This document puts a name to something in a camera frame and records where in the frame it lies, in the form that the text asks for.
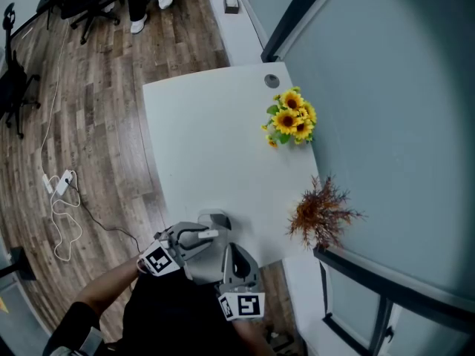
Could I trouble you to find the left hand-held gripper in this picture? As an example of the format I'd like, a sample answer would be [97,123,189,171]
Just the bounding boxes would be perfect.
[137,221,220,277]

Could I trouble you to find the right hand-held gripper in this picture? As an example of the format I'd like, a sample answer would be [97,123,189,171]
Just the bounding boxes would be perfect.
[217,242,266,323]

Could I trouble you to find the clear plastic container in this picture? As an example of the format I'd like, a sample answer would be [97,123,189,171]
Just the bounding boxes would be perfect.
[196,208,233,239]

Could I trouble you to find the person's right forearm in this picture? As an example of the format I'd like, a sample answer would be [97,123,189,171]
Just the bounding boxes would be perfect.
[232,319,275,356]

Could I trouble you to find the person's left forearm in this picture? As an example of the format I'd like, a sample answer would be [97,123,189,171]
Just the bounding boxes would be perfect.
[73,256,144,317]

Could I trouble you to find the person's black shirt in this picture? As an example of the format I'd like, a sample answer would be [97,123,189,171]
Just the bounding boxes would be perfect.
[42,268,242,356]

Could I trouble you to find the reddish brown dried plant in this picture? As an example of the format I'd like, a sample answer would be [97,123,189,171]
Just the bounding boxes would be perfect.
[286,175,367,251]

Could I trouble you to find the white power strip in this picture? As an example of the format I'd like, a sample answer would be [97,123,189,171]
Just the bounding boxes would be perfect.
[54,169,74,196]

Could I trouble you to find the yellow sunflower bouquet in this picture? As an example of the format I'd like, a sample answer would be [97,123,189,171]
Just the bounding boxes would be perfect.
[261,86,318,149]

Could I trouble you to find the black floor stand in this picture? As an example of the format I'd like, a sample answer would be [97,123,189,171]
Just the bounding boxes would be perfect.
[0,246,37,282]

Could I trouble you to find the black high-back office chair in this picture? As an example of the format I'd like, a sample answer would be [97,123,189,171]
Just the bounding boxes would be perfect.
[0,2,42,139]

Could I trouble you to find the black cable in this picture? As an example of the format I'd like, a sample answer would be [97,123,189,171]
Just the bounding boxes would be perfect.
[68,178,143,254]

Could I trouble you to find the white cable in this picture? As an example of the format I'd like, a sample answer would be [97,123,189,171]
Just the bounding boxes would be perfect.
[39,24,83,262]

